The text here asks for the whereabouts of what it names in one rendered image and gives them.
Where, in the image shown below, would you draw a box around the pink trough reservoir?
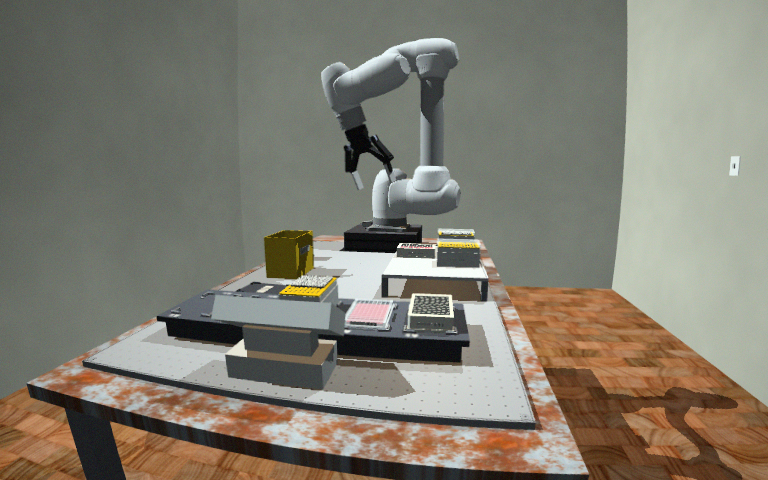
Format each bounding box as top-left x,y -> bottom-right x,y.
396,243 -> 436,258

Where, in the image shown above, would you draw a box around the dark grey rectangular pad with rg label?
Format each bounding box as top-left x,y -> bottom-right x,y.
236,282 -> 289,294

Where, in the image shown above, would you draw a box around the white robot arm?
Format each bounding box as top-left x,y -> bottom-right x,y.
321,38 -> 461,232

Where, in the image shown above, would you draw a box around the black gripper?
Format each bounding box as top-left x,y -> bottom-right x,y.
344,124 -> 396,190

